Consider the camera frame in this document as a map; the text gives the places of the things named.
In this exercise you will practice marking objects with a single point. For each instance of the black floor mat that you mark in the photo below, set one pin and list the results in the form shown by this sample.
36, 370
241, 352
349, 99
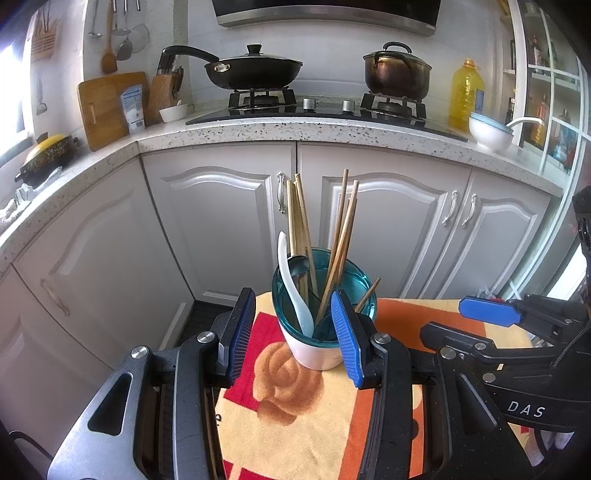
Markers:
194, 323

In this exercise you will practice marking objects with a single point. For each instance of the clear plastic wrap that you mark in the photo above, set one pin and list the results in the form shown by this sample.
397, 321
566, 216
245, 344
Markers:
21, 194

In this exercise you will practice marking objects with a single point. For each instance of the speckled kitchen countertop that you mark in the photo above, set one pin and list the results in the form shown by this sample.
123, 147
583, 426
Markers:
323, 134

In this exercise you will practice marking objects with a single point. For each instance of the white bowl blue rim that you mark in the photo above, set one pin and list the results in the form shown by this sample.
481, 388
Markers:
489, 138

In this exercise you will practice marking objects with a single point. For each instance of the hanging metal ladle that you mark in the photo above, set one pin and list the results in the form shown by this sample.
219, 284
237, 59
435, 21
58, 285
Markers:
94, 32

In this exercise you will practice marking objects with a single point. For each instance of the small white bowl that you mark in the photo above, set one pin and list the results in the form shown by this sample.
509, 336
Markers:
173, 113

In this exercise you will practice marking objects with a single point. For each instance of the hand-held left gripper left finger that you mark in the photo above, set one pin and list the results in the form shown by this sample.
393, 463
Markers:
238, 337

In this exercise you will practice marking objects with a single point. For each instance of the white plastic spoon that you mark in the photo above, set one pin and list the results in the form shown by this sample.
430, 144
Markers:
295, 300

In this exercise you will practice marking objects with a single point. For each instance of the wooden cutting board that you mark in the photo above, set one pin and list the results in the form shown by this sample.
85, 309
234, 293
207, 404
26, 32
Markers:
101, 110

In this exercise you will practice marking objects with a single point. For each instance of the black gas stove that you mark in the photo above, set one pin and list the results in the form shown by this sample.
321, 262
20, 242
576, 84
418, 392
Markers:
323, 117

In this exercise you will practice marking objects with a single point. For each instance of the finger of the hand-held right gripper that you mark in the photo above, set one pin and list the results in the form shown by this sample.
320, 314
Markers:
489, 311
461, 339

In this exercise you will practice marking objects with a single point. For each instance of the black frying pan with lid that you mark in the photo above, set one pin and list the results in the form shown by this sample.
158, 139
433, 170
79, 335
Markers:
254, 74

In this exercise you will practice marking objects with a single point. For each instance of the grey cabinet door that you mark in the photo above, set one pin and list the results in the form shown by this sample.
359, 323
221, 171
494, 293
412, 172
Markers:
406, 221
207, 221
106, 240
37, 346
503, 240

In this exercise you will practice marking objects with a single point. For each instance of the white floral holder teal insert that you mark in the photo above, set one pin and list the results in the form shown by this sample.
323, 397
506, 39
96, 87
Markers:
314, 357

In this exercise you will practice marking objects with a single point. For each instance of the wooden spatula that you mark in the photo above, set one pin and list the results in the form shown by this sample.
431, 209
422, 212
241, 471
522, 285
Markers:
109, 60

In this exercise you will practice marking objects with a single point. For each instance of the wooden wall chopstick rack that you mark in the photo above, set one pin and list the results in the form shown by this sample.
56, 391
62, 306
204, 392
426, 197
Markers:
44, 46

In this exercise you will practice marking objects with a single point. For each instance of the dark stockpot with lid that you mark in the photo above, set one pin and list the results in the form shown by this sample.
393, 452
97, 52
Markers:
397, 74

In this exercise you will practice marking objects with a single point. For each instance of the yellow-lidded casserole pot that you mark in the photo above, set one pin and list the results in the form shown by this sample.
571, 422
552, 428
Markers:
46, 154

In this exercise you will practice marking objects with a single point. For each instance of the hanging metal skimmer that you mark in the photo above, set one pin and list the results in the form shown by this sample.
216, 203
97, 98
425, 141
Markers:
123, 48

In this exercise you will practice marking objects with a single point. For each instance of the hanging peeler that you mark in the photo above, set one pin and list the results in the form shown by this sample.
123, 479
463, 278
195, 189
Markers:
42, 107

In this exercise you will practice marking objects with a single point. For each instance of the orange red printed blanket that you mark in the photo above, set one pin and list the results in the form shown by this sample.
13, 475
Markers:
300, 424

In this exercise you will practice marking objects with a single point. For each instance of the silver stove knob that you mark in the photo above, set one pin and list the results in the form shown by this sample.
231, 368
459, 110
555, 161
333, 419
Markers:
309, 104
348, 106

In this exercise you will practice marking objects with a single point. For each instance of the range hood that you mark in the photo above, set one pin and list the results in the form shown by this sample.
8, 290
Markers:
323, 14

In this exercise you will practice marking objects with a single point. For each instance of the wooden knife block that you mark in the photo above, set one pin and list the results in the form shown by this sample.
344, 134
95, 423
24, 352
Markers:
161, 97

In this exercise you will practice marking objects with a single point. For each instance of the yellow oil bottle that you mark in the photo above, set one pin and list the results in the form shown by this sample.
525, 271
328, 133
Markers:
464, 92

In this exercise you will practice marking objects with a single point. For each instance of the white glass-door cabinet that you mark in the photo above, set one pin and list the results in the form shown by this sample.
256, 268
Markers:
521, 55

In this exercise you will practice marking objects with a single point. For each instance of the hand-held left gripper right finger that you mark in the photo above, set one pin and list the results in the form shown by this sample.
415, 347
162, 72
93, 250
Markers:
346, 341

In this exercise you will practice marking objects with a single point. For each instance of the window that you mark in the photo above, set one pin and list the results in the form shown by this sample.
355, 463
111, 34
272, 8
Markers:
9, 92

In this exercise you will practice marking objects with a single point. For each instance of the white ladle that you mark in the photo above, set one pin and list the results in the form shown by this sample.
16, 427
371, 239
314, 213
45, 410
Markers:
526, 120

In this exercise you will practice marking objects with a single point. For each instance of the silver metal spoon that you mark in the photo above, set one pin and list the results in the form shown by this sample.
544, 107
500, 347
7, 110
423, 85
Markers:
299, 265

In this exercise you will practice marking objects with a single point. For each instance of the blue white packet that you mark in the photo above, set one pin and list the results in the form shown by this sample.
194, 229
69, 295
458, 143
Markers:
134, 108

